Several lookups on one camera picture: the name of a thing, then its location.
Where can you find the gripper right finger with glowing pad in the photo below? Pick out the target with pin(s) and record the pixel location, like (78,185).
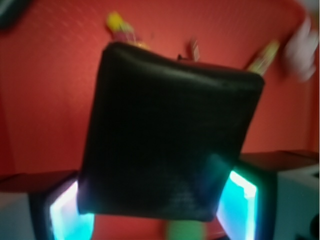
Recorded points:
(272,196)

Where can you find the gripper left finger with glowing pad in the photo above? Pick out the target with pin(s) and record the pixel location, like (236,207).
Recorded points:
(42,206)

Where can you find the black box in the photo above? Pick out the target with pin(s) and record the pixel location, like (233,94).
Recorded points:
(163,135)

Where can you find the green golf ball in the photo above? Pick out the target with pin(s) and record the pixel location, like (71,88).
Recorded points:
(185,230)

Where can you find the red plastic tray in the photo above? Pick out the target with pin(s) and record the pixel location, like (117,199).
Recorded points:
(48,66)

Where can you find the pink plush toy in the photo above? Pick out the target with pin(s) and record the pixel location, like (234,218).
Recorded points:
(300,50)

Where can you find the silver key bunch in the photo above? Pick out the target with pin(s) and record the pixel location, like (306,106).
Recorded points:
(192,51)

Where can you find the dark green cylinder toy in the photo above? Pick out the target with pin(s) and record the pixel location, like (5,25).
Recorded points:
(10,12)

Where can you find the multicolour twisted rope toy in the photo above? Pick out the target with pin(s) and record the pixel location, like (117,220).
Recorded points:
(123,32)

